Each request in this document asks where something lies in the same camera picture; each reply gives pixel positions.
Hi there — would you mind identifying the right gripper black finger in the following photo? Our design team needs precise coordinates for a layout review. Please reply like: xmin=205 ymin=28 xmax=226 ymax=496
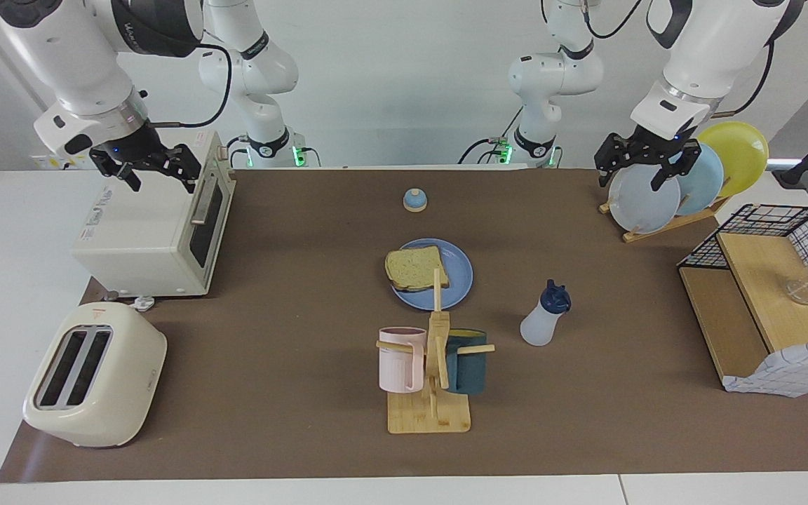
xmin=99 ymin=161 xmax=144 ymax=193
xmin=155 ymin=144 xmax=203 ymax=195

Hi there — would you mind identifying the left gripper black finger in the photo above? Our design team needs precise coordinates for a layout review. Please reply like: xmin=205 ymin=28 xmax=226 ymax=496
xmin=651 ymin=140 xmax=701 ymax=192
xmin=594 ymin=133 xmax=633 ymax=188

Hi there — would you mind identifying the translucent squeeze bottle blue cap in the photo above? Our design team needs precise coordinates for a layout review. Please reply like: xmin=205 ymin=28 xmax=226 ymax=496
xmin=520 ymin=279 xmax=573 ymax=347

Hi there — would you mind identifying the toast bread slice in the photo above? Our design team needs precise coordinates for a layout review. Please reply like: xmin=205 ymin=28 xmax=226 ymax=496
xmin=384 ymin=245 xmax=451 ymax=293

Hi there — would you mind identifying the light blue round plate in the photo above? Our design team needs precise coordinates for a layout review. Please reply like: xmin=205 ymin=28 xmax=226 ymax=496
xmin=671 ymin=142 xmax=725 ymax=217

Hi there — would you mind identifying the grey round plate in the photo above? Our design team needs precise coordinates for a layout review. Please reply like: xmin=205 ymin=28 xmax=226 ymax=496
xmin=608 ymin=163 xmax=682 ymax=234

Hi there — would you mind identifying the yellow round plate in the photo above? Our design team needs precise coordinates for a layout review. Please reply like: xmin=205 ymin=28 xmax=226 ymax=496
xmin=697 ymin=121 xmax=769 ymax=198

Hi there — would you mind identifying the wooden plate rack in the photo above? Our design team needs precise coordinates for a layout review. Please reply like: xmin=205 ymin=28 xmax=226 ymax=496
xmin=599 ymin=195 xmax=731 ymax=244

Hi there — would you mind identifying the white toaster oven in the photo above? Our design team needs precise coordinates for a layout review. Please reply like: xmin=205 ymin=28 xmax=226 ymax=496
xmin=71 ymin=130 xmax=238 ymax=299

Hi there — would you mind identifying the cream two-slot toaster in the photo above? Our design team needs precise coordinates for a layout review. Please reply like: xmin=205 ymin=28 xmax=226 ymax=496
xmin=22 ymin=302 xmax=168 ymax=450

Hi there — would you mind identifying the white checked cloth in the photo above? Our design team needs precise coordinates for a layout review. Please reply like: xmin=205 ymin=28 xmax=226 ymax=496
xmin=722 ymin=340 xmax=808 ymax=399

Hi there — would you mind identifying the dark teal mug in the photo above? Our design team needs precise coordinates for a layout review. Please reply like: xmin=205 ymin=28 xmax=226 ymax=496
xmin=444 ymin=328 xmax=489 ymax=395

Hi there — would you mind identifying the brown table mat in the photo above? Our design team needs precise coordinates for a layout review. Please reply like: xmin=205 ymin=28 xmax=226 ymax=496
xmin=0 ymin=167 xmax=808 ymax=485

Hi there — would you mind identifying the pink mug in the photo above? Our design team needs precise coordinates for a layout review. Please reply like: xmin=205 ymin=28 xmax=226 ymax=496
xmin=378 ymin=327 xmax=427 ymax=393

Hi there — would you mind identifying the wooden mug tree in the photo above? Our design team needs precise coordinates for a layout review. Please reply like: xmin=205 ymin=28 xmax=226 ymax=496
xmin=376 ymin=269 xmax=496 ymax=436

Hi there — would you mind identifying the black base cable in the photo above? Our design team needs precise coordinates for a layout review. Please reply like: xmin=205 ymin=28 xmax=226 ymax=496
xmin=457 ymin=105 xmax=524 ymax=166
xmin=225 ymin=135 xmax=250 ymax=168

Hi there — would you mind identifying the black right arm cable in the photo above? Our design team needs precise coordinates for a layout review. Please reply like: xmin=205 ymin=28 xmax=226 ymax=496
xmin=148 ymin=43 xmax=233 ymax=129

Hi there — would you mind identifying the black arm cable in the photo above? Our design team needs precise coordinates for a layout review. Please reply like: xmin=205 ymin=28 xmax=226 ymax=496
xmin=148 ymin=43 xmax=233 ymax=129
xmin=583 ymin=0 xmax=776 ymax=119

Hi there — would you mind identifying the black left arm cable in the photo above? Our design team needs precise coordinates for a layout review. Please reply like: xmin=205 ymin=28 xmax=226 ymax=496
xmin=583 ymin=0 xmax=776 ymax=119

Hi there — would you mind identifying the white toaster power cord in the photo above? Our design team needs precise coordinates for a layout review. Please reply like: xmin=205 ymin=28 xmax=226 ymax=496
xmin=102 ymin=291 xmax=159 ymax=311

